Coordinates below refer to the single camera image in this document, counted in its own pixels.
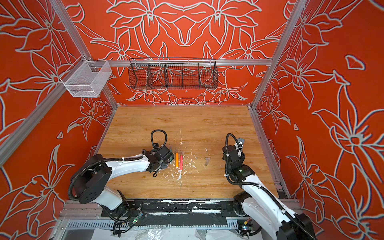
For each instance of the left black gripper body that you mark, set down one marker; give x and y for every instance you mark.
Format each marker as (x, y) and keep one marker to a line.
(164, 165)

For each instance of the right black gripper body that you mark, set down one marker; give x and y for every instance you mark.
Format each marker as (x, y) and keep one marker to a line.
(224, 156)

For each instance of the pink marker pen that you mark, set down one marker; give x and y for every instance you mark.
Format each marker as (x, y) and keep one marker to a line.
(181, 162)

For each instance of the clear pen cap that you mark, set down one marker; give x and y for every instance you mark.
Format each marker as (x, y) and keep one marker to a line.
(207, 161)

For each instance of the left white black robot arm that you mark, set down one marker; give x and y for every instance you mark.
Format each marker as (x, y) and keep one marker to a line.
(89, 183)

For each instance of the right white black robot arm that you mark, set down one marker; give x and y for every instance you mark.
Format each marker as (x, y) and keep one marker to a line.
(275, 219)

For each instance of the clear plastic bin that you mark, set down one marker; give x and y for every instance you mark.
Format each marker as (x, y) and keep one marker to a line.
(86, 79)

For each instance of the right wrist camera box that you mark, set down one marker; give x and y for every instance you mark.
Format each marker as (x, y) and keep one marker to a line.
(240, 143)

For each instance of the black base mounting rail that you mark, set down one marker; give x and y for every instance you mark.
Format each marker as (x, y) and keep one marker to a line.
(210, 213)

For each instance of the black wire mesh basket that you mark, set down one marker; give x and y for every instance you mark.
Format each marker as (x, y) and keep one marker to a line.
(173, 74)

